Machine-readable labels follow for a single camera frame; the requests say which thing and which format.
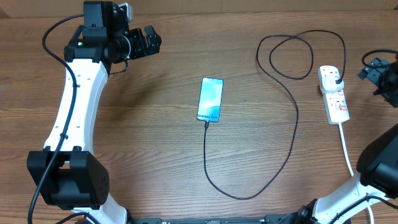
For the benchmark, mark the white power strip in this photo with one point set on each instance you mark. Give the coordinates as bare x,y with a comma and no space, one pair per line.
335,103

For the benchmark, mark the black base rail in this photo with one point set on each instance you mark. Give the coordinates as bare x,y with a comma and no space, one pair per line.
268,219

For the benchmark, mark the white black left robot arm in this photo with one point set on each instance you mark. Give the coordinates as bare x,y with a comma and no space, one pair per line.
66,172

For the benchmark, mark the blue Galaxy smartphone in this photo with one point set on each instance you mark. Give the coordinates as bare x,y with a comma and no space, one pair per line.
209,105

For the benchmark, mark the white USB charger adapter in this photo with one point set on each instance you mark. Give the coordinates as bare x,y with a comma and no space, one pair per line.
331,84

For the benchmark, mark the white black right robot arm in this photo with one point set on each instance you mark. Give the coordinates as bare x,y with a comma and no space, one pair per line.
376,177

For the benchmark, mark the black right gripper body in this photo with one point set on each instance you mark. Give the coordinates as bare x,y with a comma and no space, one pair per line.
374,71

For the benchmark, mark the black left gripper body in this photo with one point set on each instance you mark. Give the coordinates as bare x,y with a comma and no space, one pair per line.
138,47

